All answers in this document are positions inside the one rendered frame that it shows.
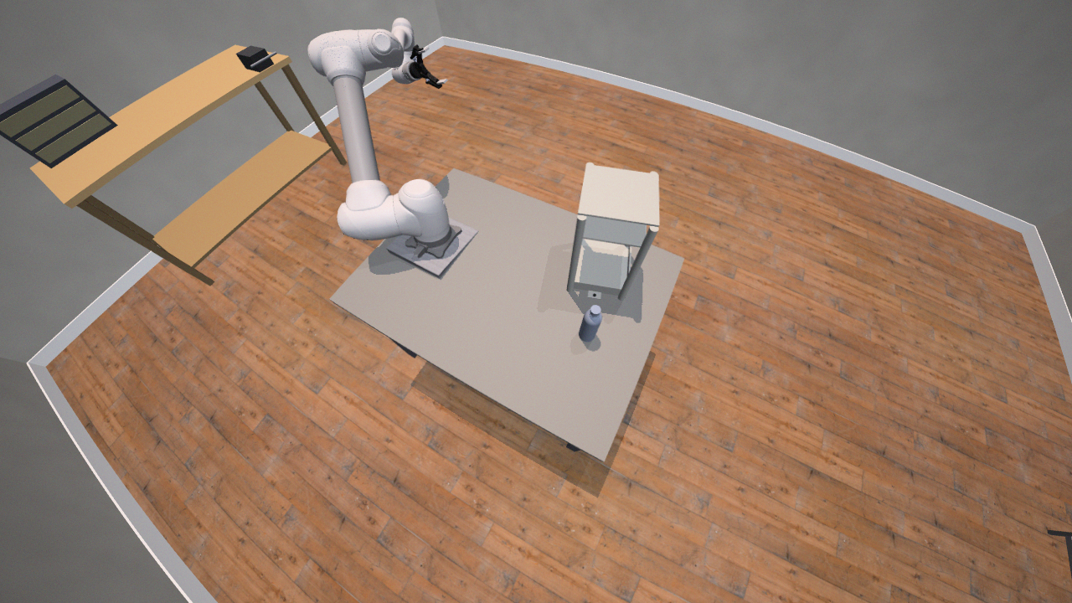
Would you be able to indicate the blue-grey bottle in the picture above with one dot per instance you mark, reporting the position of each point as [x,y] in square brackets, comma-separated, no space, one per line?
[590,324]

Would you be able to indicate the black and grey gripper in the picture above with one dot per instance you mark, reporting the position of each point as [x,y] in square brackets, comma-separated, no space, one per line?
[418,70]

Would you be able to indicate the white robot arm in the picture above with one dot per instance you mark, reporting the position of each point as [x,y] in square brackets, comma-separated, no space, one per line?
[370,211]

